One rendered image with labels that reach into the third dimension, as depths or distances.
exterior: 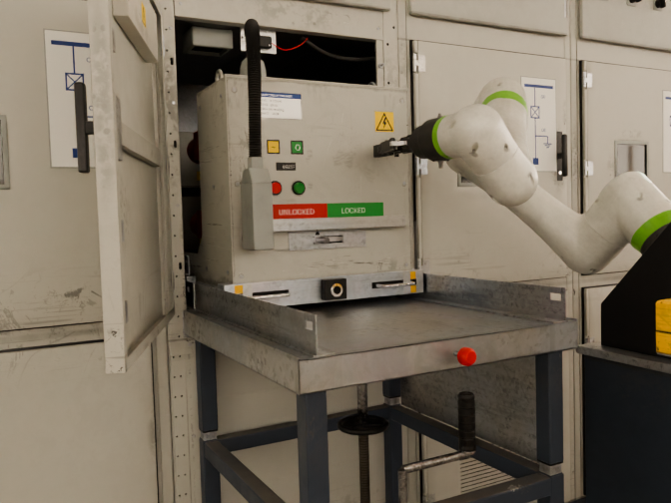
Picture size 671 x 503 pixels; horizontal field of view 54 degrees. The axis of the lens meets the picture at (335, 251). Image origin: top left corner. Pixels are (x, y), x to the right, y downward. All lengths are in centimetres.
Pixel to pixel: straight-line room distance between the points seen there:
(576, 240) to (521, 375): 42
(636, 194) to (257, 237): 90
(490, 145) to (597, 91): 122
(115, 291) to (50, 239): 56
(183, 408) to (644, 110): 191
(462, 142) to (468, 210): 77
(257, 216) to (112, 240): 43
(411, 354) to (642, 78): 177
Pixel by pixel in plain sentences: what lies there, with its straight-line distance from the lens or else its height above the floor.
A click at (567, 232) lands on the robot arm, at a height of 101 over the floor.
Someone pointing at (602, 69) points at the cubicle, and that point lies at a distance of 254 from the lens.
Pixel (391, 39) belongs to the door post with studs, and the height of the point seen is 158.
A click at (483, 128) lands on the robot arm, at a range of 131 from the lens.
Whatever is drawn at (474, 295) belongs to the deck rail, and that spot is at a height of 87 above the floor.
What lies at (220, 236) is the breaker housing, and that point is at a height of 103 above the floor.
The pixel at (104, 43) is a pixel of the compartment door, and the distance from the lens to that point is 109.
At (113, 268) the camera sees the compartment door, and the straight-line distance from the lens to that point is 105.
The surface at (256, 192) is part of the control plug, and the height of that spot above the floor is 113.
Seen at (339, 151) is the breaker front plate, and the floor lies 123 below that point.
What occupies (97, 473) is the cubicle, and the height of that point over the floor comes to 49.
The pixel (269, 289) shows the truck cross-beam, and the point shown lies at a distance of 152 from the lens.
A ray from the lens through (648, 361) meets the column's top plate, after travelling 155.
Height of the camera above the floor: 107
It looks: 3 degrees down
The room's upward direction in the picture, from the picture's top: 2 degrees counter-clockwise
